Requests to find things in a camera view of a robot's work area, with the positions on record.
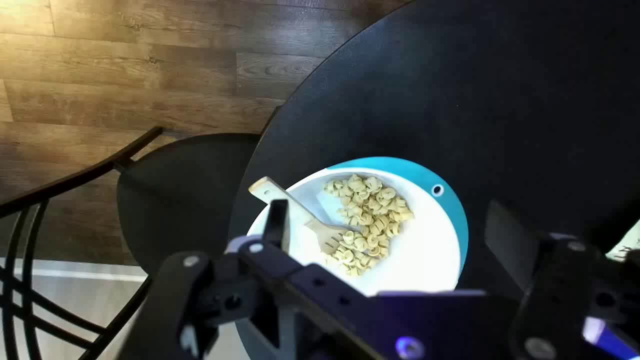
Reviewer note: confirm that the black metal chair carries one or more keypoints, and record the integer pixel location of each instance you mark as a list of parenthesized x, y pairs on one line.
[(181, 200)]

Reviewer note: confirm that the cereal pieces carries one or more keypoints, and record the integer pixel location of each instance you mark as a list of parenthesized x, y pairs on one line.
[(373, 221)]

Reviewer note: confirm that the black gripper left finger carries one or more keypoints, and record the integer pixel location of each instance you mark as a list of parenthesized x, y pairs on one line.
[(201, 301)]

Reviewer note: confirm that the white bowl with teal outside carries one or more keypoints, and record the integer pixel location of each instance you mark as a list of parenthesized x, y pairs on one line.
[(426, 253)]

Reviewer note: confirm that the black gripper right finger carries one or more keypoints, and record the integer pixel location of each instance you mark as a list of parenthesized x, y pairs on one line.
[(572, 301)]

